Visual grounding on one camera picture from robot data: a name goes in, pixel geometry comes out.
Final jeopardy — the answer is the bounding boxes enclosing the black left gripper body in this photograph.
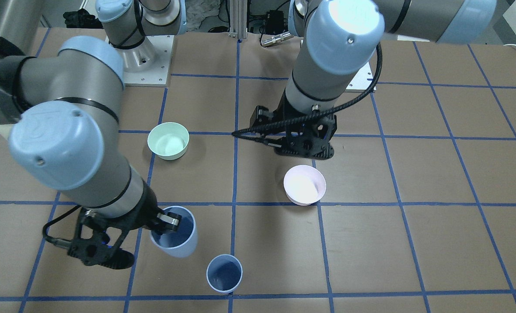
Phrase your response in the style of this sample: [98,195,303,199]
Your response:
[249,95,337,144]

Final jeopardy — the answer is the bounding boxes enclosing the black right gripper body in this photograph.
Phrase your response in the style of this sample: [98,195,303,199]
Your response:
[123,182,165,231]

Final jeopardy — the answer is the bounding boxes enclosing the light blue plastic cup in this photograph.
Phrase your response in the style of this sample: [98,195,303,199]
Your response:
[149,206,198,258]

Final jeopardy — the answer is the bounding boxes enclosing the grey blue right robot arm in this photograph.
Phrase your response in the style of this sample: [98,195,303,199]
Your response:
[0,0,180,232]

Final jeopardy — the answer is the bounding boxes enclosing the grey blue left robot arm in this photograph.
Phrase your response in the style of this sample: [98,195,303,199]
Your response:
[232,0,496,159]

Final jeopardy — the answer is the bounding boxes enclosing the pink plastic bowl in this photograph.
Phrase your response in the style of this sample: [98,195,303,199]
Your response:
[283,165,326,206]

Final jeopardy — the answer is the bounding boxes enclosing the mint green plastic bowl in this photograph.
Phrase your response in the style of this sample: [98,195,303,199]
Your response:
[147,122,190,160]

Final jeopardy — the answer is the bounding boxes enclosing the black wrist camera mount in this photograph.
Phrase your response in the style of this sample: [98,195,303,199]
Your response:
[43,206,136,271]
[260,122,337,160]

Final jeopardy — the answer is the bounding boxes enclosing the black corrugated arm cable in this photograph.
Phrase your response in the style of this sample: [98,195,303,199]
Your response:
[232,41,383,140]

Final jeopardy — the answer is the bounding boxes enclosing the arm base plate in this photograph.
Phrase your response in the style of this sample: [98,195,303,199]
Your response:
[116,33,175,87]
[345,62,375,93]

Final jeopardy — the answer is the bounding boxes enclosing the aluminium frame post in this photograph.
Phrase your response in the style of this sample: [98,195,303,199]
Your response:
[226,0,249,42]

